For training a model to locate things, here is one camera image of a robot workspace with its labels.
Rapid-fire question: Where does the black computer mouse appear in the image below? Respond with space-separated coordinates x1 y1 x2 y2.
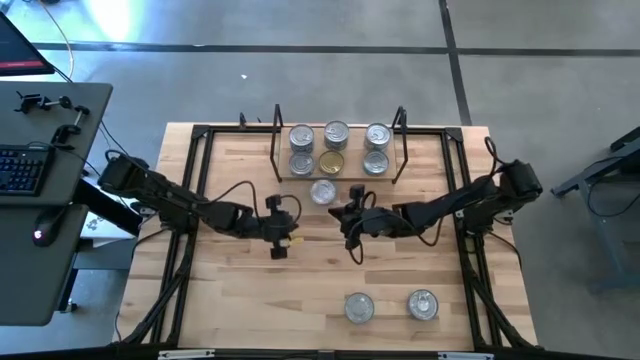
31 212 64 249

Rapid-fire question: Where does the dark blue skipjack tuna can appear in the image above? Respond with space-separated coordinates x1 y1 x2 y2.
288 151 316 177
309 178 338 206
288 123 317 154

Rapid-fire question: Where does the dark grey desk top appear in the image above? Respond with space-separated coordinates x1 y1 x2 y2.
0 81 114 207
0 202 90 327

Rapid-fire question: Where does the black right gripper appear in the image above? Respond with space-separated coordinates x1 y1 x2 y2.
328 184 407 250

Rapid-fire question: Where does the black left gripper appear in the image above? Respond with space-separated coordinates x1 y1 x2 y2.
249 194 302 261

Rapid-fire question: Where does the black left wrist camera cable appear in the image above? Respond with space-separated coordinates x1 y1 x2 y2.
212 179 304 224

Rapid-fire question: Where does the wooden shelf with wire frame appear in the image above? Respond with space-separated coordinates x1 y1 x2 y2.
268 103 410 185

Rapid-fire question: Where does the black aluminium table frame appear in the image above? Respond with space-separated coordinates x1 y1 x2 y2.
113 123 539 360

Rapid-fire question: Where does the black desk clamp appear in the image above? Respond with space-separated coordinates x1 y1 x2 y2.
51 103 92 151
13 91 75 115

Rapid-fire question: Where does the white bracket strip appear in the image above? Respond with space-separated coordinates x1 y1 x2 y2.
158 349 216 360
438 351 494 360

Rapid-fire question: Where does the blue grey metal desk frame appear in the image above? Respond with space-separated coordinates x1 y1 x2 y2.
549 124 640 295

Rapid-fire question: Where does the light blue yellowfin tuna can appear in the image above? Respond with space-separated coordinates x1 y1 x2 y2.
363 122 394 152
362 149 391 177
343 292 376 325

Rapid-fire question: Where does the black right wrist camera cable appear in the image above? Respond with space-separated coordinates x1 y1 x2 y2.
344 219 446 267

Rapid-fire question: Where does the black keyboard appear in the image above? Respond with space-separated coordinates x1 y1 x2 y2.
0 143 55 197

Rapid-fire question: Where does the green tuna can gold lid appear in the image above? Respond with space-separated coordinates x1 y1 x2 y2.
318 149 346 177

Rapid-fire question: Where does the black desk monitor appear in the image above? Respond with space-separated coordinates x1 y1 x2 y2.
0 10 55 77

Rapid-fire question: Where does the green tuna can silver lid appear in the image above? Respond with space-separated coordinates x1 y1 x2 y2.
322 119 351 150
406 288 440 322

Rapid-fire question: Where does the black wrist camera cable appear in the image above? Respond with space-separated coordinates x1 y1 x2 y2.
344 219 446 267
212 179 304 224

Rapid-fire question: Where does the thin yellow cable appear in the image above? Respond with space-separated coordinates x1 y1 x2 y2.
37 0 75 81

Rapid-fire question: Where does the white box with logo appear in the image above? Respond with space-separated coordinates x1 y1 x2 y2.
79 209 142 242

